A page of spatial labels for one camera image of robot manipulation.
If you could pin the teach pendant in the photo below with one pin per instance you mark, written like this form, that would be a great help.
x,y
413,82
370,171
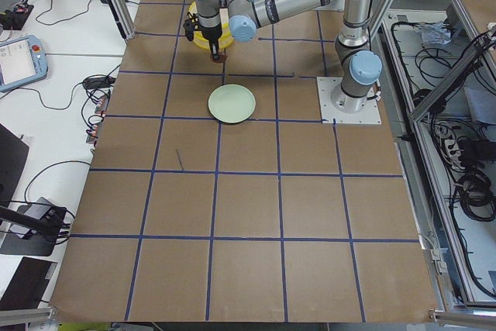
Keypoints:
x,y
23,61

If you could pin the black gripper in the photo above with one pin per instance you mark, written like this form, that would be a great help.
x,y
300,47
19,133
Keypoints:
x,y
212,34

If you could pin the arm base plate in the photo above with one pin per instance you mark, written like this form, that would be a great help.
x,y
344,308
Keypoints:
x,y
337,108

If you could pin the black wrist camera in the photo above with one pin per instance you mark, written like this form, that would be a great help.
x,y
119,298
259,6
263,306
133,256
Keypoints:
x,y
191,26

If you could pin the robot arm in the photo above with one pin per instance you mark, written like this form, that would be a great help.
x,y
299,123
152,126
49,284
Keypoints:
x,y
361,67

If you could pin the brown steamed bun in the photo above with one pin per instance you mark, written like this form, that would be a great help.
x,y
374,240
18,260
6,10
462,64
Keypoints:
x,y
218,58

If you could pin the yellow bamboo steamer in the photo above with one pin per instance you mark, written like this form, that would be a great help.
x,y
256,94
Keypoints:
x,y
192,11
225,40

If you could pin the black laptop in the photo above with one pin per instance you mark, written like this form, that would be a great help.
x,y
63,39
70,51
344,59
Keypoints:
x,y
14,153

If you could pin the black camera stand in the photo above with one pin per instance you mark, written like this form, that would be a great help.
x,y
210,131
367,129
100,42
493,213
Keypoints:
x,y
34,228

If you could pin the light green plate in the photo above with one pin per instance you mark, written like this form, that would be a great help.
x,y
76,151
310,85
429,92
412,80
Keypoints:
x,y
231,103

